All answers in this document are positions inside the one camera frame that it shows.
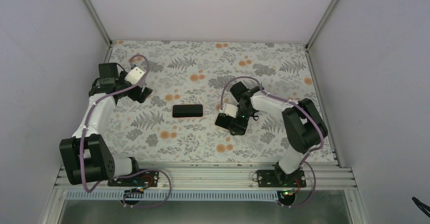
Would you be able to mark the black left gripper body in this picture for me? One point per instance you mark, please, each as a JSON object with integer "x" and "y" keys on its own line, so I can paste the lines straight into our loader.
{"x": 135, "y": 97}

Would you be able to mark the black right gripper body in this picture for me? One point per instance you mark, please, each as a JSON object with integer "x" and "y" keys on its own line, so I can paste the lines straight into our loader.
{"x": 244, "y": 122}

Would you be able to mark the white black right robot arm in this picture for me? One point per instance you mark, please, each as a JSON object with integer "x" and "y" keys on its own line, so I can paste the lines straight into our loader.
{"x": 304, "y": 126}

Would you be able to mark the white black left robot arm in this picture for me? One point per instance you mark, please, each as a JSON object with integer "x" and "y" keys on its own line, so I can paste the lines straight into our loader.
{"x": 85, "y": 155}

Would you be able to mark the floral patterned table mat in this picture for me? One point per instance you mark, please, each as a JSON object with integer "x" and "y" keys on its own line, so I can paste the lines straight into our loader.
{"x": 201, "y": 73}

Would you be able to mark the black object bottom right corner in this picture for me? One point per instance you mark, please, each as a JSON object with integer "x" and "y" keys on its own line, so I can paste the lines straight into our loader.
{"x": 422, "y": 206}

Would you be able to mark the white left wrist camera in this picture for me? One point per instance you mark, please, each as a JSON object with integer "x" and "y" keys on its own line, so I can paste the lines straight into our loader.
{"x": 135, "y": 75}

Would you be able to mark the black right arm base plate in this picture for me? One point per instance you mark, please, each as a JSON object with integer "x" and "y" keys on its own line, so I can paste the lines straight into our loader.
{"x": 273, "y": 179}

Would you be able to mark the aluminium front rail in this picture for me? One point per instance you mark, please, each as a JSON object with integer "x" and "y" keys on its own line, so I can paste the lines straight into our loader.
{"x": 240, "y": 176}

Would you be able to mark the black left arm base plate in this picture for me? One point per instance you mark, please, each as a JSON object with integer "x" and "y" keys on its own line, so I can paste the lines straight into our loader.
{"x": 143, "y": 180}

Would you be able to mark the aluminium frame post right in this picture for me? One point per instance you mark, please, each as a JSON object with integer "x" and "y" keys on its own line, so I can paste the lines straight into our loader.
{"x": 332, "y": 5}

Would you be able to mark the aluminium frame post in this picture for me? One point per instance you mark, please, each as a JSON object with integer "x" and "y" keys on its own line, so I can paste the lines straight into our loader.
{"x": 97, "y": 21}
{"x": 332, "y": 5}

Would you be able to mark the perforated grey cable duct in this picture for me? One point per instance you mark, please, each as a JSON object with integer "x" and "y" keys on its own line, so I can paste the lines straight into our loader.
{"x": 175, "y": 195}

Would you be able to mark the aluminium frame post left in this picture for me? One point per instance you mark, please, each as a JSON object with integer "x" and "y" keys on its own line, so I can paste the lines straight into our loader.
{"x": 97, "y": 21}

